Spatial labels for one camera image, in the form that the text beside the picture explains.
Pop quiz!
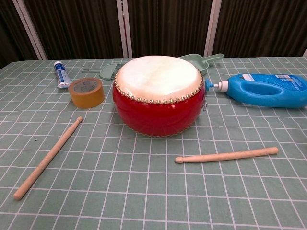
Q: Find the wooden drumstick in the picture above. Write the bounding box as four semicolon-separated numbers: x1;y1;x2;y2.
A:
175;147;279;165
13;116;83;200

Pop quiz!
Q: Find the red drum with white skin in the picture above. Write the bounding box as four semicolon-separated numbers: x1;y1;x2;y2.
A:
112;55;206;138

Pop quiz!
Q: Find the green small hand brush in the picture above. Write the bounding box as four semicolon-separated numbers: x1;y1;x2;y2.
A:
82;64;121;80

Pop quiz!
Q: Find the green checkered tablecloth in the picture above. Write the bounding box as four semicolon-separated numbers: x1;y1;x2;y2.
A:
0;56;307;230

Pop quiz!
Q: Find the yellow tape roll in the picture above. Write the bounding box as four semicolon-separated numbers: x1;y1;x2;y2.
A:
68;77;105;109

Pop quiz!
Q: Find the green plastic dustpan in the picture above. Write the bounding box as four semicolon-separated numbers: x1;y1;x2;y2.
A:
178;53;224;73

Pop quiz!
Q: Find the white framed folding screen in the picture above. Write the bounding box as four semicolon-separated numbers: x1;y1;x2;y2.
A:
0;0;307;69

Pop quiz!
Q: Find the white blue toothpaste tube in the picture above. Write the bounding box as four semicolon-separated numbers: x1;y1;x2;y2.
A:
54;61;71;90

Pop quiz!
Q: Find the blue detergent bottle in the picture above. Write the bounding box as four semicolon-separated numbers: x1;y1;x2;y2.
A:
205;73;307;109

